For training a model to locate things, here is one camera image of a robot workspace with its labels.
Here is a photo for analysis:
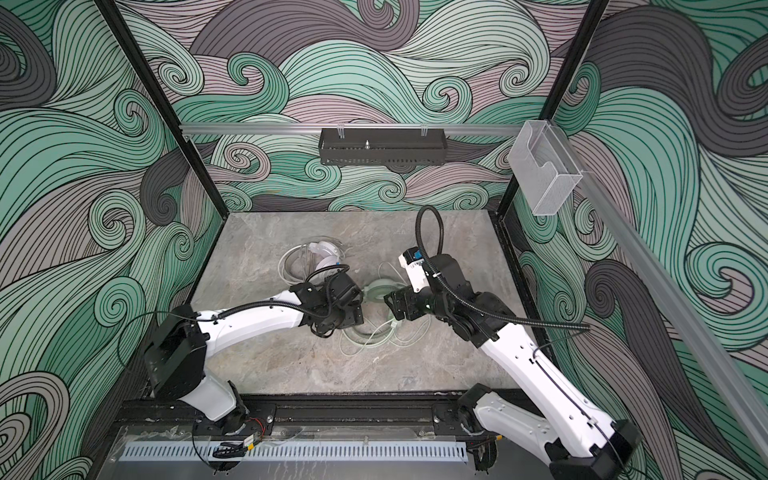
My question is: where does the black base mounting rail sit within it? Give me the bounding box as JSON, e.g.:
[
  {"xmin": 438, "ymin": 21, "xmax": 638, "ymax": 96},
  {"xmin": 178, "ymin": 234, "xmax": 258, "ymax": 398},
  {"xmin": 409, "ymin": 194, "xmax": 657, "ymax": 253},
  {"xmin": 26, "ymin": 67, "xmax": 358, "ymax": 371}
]
[{"xmin": 117, "ymin": 385, "xmax": 489, "ymax": 436}]

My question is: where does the green over-ear headphones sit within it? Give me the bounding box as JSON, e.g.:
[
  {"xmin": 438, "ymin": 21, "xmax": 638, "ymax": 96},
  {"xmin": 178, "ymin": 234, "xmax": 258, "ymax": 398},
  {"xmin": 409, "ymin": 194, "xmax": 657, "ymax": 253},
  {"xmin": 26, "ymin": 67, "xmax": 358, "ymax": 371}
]
[{"xmin": 361, "ymin": 278, "xmax": 406, "ymax": 349}]

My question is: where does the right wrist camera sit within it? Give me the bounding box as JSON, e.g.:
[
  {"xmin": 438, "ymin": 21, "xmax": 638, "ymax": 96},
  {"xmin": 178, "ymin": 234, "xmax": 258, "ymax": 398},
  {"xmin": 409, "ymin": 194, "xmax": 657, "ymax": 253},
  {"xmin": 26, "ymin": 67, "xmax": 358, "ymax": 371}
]
[{"xmin": 398, "ymin": 247, "xmax": 430, "ymax": 293}]

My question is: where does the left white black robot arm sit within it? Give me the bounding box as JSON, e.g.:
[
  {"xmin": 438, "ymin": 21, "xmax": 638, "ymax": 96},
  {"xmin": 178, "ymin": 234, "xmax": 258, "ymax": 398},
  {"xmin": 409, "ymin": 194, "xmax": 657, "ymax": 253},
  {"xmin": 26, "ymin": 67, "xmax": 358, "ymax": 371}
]
[{"xmin": 143, "ymin": 265, "xmax": 363, "ymax": 435}]

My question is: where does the left black corrugated cable hose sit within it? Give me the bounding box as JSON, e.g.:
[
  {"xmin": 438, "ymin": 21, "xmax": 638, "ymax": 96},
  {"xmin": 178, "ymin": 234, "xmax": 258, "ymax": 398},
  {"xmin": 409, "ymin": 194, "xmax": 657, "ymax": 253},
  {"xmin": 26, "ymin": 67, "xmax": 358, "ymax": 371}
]
[{"xmin": 215, "ymin": 263, "xmax": 352, "ymax": 322}]

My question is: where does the black perforated wall tray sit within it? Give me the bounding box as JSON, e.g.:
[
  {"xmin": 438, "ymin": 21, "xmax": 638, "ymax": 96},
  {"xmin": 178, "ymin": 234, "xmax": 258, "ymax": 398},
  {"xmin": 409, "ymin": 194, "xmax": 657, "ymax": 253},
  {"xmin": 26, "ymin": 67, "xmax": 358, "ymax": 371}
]
[{"xmin": 318, "ymin": 127, "xmax": 448, "ymax": 171}]

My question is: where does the black corrugated cable hose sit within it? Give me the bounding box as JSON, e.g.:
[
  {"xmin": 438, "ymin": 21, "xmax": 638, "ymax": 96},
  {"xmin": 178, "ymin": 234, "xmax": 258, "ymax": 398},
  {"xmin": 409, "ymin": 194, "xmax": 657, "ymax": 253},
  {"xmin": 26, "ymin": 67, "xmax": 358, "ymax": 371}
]
[
  {"xmin": 415, "ymin": 205, "xmax": 592, "ymax": 332},
  {"xmin": 215, "ymin": 263, "xmax": 352, "ymax": 322}
]

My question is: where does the white slotted cable duct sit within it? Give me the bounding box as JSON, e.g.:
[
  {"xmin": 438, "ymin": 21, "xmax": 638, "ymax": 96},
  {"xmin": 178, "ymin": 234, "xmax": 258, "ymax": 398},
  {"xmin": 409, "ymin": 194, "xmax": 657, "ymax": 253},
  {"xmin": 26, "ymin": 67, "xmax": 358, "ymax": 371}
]
[{"xmin": 117, "ymin": 440, "xmax": 469, "ymax": 463}]

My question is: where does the right black corrugated cable hose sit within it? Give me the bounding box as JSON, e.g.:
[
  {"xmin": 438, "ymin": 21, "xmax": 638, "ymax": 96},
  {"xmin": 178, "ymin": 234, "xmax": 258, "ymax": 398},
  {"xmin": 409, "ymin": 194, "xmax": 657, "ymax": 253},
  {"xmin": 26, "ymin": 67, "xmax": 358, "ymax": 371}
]
[{"xmin": 415, "ymin": 205, "xmax": 592, "ymax": 332}]

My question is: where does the clear plastic wall bin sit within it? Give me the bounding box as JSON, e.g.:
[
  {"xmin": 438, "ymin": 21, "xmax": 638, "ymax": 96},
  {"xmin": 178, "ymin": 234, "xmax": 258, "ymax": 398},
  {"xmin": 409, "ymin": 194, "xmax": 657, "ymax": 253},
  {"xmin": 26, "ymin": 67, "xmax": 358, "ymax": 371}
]
[{"xmin": 507, "ymin": 120, "xmax": 583, "ymax": 217}]

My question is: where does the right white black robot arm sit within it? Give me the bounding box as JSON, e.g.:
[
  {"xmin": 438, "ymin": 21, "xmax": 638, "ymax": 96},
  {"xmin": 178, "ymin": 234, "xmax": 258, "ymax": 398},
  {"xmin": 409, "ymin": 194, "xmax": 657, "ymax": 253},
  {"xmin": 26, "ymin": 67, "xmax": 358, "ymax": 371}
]
[{"xmin": 385, "ymin": 247, "xmax": 640, "ymax": 479}]

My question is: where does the white over-ear headphones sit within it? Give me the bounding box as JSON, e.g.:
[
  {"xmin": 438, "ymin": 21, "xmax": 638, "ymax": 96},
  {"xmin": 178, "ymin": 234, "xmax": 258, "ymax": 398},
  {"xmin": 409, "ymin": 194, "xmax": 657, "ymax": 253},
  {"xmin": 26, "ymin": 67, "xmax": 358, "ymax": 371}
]
[{"xmin": 277, "ymin": 236, "xmax": 346, "ymax": 285}]

